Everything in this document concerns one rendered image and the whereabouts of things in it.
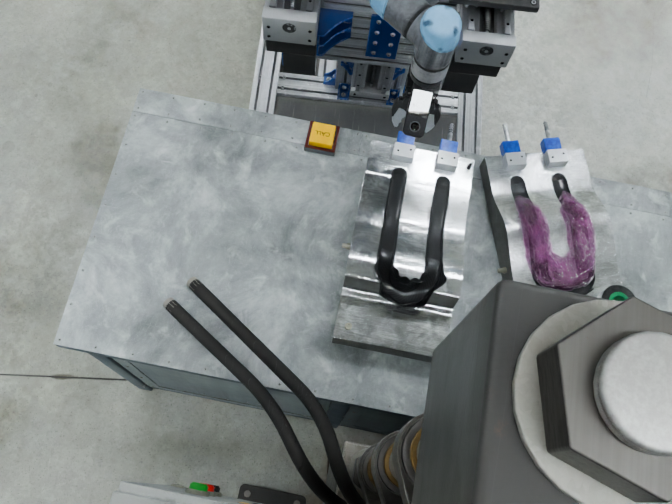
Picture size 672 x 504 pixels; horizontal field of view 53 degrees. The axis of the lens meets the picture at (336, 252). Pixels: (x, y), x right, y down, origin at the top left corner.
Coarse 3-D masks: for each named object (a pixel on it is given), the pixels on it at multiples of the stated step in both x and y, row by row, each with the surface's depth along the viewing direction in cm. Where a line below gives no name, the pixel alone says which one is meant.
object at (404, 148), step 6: (402, 132) 167; (402, 138) 167; (408, 138) 167; (414, 138) 167; (396, 144) 165; (402, 144) 165; (408, 144) 165; (396, 150) 164; (402, 150) 164; (408, 150) 164; (414, 150) 164; (396, 156) 164; (402, 156) 164; (408, 156) 164; (408, 162) 166
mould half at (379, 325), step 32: (384, 160) 166; (416, 160) 167; (384, 192) 164; (416, 192) 164; (416, 224) 161; (448, 224) 162; (352, 256) 152; (416, 256) 154; (448, 256) 156; (352, 288) 157; (448, 288) 151; (352, 320) 155; (384, 320) 155; (416, 320) 156; (448, 320) 156; (384, 352) 158; (416, 352) 153
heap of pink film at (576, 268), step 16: (528, 208) 162; (560, 208) 164; (576, 208) 163; (528, 224) 159; (544, 224) 160; (576, 224) 160; (592, 224) 161; (528, 240) 159; (544, 240) 159; (576, 240) 160; (592, 240) 161; (528, 256) 160; (544, 256) 158; (560, 256) 160; (576, 256) 160; (592, 256) 160; (544, 272) 158; (560, 272) 158; (576, 272) 158; (592, 272) 160; (560, 288) 158
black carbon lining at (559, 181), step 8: (552, 176) 171; (560, 176) 172; (512, 184) 170; (520, 184) 170; (560, 184) 171; (512, 192) 169; (520, 192) 170; (560, 192) 170; (568, 192) 170; (592, 280) 160; (576, 288) 160; (584, 288) 160; (592, 288) 157
